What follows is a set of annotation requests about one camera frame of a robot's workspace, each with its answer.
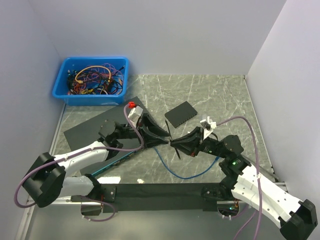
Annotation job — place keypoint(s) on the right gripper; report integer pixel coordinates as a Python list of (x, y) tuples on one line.
[(194, 137)]

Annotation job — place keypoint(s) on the blue plastic bin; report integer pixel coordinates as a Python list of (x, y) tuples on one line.
[(92, 81)]

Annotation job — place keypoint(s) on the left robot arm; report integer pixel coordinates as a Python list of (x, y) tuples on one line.
[(50, 177)]

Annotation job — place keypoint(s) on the aluminium rail frame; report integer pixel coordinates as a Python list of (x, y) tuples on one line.
[(51, 177)]

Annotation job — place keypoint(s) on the small black network switch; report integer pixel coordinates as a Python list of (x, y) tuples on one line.
[(180, 114)]

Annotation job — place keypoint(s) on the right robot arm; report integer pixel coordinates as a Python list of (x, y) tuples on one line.
[(295, 218)]

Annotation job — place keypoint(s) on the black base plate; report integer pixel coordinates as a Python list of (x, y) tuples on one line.
[(164, 196)]

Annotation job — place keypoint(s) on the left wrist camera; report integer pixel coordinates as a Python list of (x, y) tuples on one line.
[(135, 113)]

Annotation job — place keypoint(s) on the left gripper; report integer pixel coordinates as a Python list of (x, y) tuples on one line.
[(150, 141)]

